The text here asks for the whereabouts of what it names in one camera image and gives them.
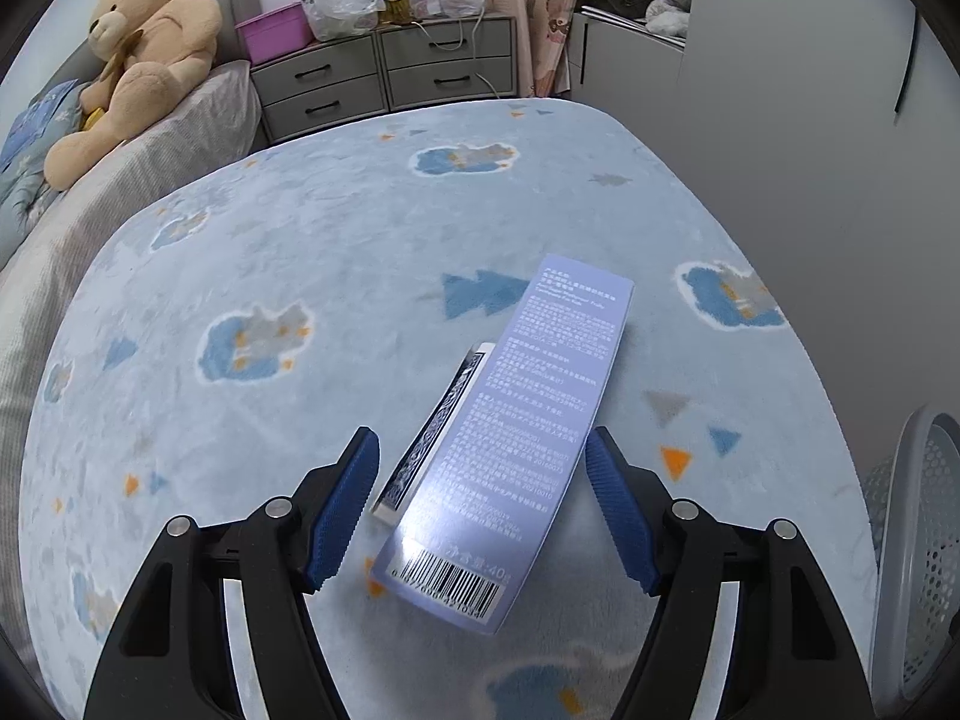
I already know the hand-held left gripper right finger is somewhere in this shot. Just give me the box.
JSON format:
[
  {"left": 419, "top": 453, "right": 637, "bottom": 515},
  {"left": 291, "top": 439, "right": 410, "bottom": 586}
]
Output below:
[{"left": 585, "top": 426, "right": 878, "bottom": 720}]

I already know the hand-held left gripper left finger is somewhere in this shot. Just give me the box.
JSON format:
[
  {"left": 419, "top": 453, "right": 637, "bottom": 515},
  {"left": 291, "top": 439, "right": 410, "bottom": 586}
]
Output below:
[{"left": 82, "top": 426, "right": 381, "bottom": 720}]

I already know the lavender cardboard box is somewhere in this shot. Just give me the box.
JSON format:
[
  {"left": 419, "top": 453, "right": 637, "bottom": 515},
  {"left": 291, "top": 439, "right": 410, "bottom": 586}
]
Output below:
[{"left": 369, "top": 253, "right": 636, "bottom": 637}]

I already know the grey mesh wastebasket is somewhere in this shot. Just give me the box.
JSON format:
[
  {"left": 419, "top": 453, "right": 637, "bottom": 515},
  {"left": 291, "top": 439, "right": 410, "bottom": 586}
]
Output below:
[{"left": 859, "top": 405, "right": 960, "bottom": 720}]

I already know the printed light blue blanket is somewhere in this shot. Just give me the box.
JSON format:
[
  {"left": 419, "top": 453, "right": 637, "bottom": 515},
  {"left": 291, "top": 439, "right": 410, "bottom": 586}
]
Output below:
[{"left": 15, "top": 96, "right": 882, "bottom": 720}]

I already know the grey bed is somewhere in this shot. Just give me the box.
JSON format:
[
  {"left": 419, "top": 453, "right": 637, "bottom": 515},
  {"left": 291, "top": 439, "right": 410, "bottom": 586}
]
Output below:
[{"left": 0, "top": 60, "right": 263, "bottom": 466}]

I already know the white wardrobe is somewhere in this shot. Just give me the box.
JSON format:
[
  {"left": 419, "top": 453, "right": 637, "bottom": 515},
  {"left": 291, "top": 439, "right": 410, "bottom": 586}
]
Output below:
[{"left": 566, "top": 0, "right": 960, "bottom": 421}]

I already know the pink plastic box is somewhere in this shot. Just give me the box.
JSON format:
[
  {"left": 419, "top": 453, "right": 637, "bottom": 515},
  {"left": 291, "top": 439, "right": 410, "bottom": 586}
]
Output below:
[{"left": 235, "top": 1, "right": 314, "bottom": 66}]

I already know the blue patterned quilt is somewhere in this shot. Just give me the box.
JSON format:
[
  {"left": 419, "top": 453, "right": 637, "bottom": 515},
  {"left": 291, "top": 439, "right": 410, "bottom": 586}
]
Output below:
[{"left": 0, "top": 79, "right": 87, "bottom": 233}]

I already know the pink printed flat box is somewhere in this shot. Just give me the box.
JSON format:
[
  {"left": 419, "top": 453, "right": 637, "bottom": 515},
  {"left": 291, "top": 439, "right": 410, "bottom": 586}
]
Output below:
[{"left": 525, "top": 0, "right": 586, "bottom": 97}]

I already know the white cloth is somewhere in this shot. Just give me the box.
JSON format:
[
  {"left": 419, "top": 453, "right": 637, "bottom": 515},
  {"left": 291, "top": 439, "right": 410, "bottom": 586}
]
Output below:
[{"left": 646, "top": 0, "right": 695, "bottom": 37}]

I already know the plain pink flat box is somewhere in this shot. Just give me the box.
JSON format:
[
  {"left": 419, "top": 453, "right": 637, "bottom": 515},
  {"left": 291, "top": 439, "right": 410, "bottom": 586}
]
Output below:
[{"left": 484, "top": 0, "right": 535, "bottom": 98}]

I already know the beige teddy bear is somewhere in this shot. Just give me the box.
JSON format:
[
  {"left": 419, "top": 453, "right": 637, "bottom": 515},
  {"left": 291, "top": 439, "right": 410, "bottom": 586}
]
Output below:
[{"left": 43, "top": 0, "right": 224, "bottom": 191}]

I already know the white cable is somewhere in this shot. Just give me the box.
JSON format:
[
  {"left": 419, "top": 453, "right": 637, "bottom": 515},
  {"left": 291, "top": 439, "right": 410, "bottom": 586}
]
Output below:
[{"left": 416, "top": 11, "right": 503, "bottom": 100}]

